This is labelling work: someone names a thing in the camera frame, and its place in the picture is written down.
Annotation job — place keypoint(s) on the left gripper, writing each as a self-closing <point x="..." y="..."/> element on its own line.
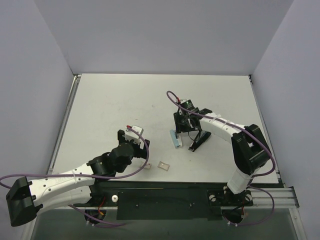
<point x="139" y="150"/>

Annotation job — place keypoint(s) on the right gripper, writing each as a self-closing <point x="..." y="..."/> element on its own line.
<point x="185" y="126"/>

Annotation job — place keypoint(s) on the light blue white stapler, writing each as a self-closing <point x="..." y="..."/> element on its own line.
<point x="176" y="139"/>

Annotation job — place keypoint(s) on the black stapler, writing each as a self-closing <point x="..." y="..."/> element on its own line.
<point x="200" y="138"/>

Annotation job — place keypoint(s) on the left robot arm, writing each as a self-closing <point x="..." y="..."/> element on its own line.
<point x="28" y="198"/>

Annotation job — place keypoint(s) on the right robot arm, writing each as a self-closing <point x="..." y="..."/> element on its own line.
<point x="248" y="143"/>

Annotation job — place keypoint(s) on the staple box with red label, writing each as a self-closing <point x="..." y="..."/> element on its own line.
<point x="147" y="166"/>

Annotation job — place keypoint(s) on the open clear staple box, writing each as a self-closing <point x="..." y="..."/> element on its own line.
<point x="163" y="166"/>

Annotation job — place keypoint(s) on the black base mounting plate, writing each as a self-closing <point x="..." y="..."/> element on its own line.
<point x="151" y="200"/>

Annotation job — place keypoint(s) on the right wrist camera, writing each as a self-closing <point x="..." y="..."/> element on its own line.
<point x="187" y="104"/>

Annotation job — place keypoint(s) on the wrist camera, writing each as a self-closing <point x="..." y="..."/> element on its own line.
<point x="133" y="134"/>
<point x="187" y="104"/>

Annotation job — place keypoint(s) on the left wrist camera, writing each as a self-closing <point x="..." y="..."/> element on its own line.
<point x="133" y="134"/>

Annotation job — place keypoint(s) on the aluminium frame rail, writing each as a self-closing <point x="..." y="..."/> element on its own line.
<point x="284" y="198"/>

